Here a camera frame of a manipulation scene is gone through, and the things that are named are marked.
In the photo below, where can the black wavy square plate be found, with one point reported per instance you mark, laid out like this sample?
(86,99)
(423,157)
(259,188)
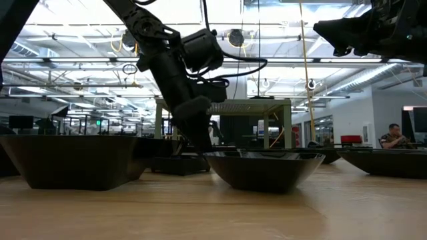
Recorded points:
(73,160)
(6,156)

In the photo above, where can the person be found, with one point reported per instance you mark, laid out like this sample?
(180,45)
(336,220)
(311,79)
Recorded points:
(395,136)

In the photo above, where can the black studio softbox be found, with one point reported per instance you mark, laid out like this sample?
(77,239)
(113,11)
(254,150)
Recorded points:
(60,111)

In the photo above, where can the red bin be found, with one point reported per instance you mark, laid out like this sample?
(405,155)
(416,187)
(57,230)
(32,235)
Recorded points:
(351,139)

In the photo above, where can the black computer monitor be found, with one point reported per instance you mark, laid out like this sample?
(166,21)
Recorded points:
(420,119)
(20,121)

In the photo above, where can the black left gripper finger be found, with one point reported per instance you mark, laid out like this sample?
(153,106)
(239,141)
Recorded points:
(197,133)

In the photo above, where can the black leaf-shaped plate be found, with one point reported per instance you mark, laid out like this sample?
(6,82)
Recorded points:
(263,173)
(387,165)
(317,156)

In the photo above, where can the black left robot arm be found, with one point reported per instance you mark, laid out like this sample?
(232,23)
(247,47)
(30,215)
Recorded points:
(146,26)

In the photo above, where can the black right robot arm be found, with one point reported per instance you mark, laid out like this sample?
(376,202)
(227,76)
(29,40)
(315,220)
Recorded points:
(417,33)

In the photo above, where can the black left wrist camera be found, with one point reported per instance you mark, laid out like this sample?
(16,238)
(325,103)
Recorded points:
(213,90)

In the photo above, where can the silver ventilation duct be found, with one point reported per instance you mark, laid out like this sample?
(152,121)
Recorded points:
(367,79)

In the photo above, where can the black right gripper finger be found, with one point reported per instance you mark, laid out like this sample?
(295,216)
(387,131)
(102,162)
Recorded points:
(350,49)
(347,30)

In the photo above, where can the small black square plate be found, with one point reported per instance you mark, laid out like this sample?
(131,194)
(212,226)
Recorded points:
(180,165)

